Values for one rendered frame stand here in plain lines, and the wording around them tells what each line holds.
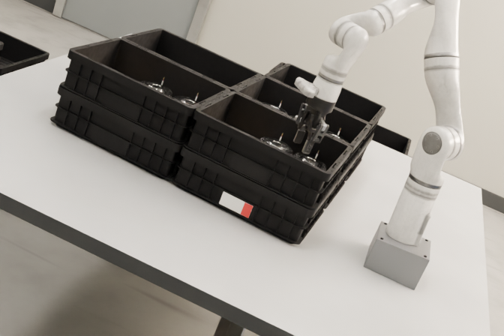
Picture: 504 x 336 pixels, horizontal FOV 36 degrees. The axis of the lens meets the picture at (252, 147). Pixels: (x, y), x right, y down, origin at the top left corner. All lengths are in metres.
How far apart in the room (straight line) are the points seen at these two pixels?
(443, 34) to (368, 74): 3.16
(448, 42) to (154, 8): 3.65
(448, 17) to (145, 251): 0.98
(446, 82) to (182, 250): 0.81
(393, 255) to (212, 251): 0.51
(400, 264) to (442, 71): 0.52
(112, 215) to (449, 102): 0.92
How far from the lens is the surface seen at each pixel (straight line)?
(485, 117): 5.25
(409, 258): 2.09
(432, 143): 2.04
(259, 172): 2.01
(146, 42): 2.60
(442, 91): 2.08
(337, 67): 1.96
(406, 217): 2.10
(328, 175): 1.96
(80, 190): 1.95
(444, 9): 2.09
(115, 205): 1.93
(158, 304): 2.89
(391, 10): 2.02
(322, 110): 1.99
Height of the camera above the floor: 1.60
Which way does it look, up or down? 20 degrees down
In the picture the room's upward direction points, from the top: 22 degrees clockwise
